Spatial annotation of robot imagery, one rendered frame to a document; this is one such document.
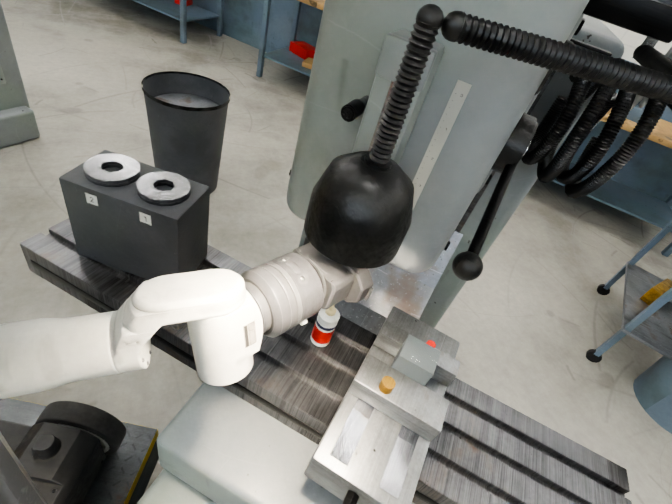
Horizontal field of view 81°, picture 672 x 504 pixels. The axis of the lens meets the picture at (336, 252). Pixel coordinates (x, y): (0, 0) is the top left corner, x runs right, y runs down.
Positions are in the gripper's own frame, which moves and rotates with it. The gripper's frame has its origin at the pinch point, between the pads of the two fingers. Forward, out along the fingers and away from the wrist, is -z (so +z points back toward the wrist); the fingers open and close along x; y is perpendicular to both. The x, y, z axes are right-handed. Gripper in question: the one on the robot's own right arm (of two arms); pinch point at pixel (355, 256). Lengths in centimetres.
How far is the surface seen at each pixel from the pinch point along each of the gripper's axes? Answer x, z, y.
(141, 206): 32.9, 17.2, 8.4
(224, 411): 3.8, 17.3, 35.0
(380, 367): -11.7, -0.6, 15.8
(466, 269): -15.8, 6.6, -14.8
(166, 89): 206, -73, 70
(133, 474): 21, 30, 84
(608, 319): -64, -246, 121
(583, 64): -16.2, 13.8, -34.5
